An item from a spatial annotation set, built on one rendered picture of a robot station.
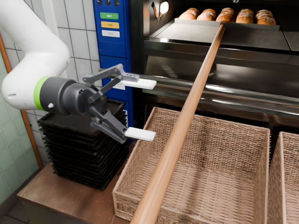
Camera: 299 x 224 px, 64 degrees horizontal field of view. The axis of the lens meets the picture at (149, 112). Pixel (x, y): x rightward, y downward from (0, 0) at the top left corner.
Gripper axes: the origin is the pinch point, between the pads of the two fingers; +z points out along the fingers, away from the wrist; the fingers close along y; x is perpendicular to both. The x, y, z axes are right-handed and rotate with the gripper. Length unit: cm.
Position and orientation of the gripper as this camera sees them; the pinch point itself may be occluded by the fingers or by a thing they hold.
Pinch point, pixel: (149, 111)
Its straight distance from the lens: 53.5
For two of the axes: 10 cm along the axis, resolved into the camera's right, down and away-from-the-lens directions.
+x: -3.2, 5.0, -8.0
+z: 9.5, 1.7, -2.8
